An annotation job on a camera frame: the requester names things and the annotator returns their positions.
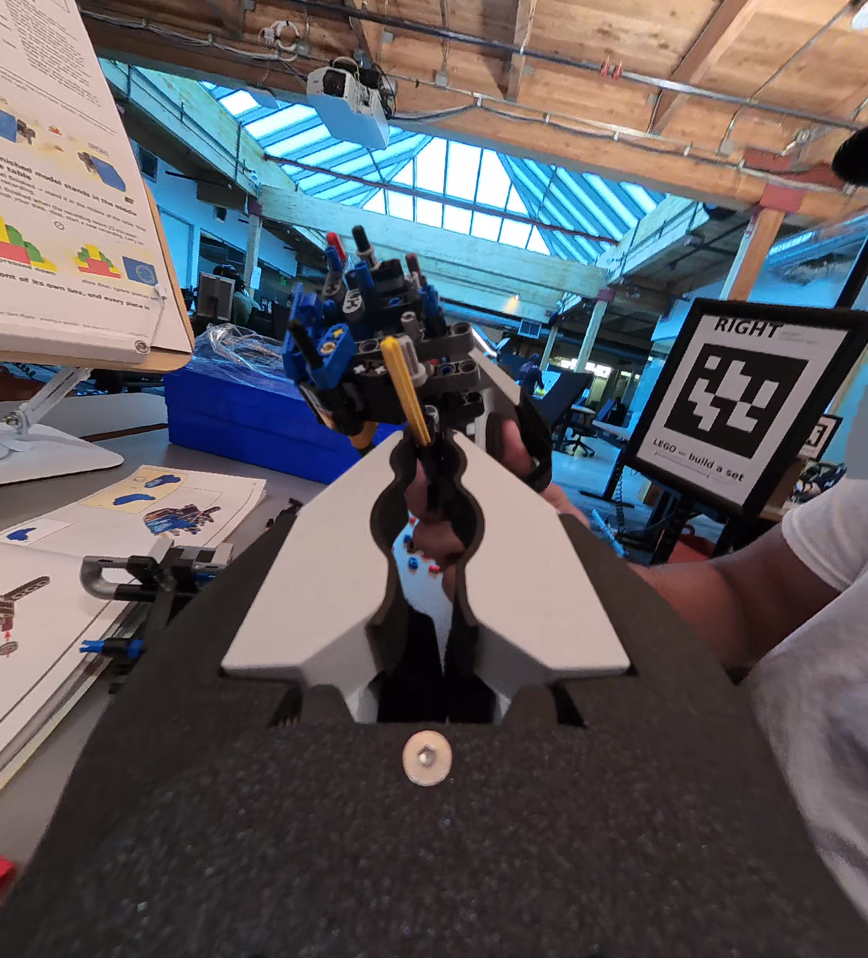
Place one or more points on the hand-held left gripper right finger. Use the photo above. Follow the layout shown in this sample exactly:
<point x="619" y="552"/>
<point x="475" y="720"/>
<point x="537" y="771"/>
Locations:
<point x="546" y="591"/>

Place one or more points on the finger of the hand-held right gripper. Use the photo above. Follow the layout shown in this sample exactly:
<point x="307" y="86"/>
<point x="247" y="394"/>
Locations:
<point x="495" y="400"/>

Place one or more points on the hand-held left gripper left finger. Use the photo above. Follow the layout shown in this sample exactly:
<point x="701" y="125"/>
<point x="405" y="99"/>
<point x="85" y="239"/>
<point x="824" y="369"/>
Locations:
<point x="306" y="591"/>

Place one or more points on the small lego pins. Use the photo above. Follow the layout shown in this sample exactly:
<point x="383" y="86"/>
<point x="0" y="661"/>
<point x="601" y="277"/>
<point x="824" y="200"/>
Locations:
<point x="284" y="515"/>

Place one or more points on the yellow lego axle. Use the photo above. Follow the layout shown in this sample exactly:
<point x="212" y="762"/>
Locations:
<point x="404" y="382"/>

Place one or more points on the black blue lego truck model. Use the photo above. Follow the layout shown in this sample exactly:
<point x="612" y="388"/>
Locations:
<point x="344" y="314"/>

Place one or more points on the person's right forearm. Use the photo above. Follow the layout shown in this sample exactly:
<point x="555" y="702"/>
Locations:
<point x="703" y="591"/>

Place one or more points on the grey black lego subassembly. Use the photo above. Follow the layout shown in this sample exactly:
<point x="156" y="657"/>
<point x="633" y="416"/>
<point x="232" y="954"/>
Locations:
<point x="179" y="557"/>

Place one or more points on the open lego instruction manual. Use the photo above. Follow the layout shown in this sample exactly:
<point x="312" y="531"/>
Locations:
<point x="29" y="673"/>

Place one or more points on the person's right hand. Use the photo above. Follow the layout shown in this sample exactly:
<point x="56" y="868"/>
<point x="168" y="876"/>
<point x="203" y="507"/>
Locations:
<point x="437" y="520"/>

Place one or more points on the black office chair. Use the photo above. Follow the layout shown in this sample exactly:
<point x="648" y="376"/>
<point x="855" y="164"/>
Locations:
<point x="576" y="419"/>

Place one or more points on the blue plastic bin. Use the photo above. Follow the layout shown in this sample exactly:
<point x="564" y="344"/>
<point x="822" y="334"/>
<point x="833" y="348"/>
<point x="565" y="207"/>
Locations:
<point x="239" y="426"/>

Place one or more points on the black-framed marker sign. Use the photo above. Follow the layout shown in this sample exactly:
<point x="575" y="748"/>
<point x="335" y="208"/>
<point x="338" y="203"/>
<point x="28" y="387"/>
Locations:
<point x="748" y="404"/>

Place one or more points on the glass skylight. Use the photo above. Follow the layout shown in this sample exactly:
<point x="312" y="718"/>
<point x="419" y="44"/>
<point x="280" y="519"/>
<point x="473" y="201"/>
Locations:
<point x="464" y="179"/>

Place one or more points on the clear plastic bags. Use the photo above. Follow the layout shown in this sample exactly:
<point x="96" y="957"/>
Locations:
<point x="239" y="348"/>

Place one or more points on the small marker sign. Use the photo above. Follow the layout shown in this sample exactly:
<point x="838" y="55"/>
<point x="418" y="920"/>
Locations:
<point x="821" y="438"/>

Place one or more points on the white document stand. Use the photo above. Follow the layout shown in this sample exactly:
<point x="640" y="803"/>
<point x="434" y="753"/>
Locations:
<point x="29" y="449"/>

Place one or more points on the white ceiling projector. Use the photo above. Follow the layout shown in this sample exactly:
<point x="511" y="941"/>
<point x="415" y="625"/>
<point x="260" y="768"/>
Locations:
<point x="351" y="105"/>

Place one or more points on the printed instruction sheet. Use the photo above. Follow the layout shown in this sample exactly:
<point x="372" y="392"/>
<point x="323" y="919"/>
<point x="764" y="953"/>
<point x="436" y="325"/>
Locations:
<point x="29" y="150"/>

